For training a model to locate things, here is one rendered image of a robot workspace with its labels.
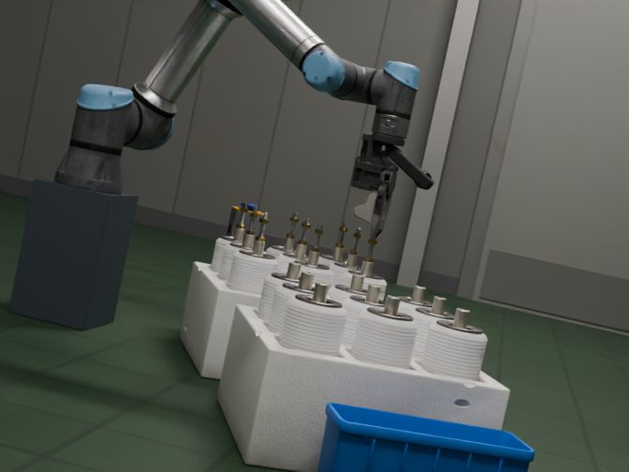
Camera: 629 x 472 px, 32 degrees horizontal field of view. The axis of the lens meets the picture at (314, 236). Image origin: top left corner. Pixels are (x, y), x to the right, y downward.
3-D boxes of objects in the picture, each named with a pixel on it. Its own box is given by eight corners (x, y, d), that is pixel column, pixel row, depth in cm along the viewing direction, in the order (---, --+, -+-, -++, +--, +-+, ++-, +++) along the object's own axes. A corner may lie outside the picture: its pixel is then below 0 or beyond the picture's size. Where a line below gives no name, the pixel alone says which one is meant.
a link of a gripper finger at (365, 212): (349, 233, 228) (359, 191, 229) (376, 240, 227) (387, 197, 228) (347, 231, 225) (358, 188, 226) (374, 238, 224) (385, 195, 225)
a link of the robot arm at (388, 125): (413, 122, 230) (407, 118, 222) (408, 142, 231) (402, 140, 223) (378, 114, 232) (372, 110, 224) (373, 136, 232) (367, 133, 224)
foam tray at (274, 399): (244, 464, 163) (269, 348, 162) (215, 398, 201) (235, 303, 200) (486, 501, 172) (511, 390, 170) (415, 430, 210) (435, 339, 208)
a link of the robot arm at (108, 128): (58, 136, 242) (69, 76, 241) (95, 142, 254) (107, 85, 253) (101, 146, 237) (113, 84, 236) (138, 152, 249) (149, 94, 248)
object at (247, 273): (221, 332, 230) (238, 249, 229) (265, 343, 229) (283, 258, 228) (212, 339, 220) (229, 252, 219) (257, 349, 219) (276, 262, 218)
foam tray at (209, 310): (200, 377, 216) (219, 288, 215) (178, 336, 253) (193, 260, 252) (385, 406, 226) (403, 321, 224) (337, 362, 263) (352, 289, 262)
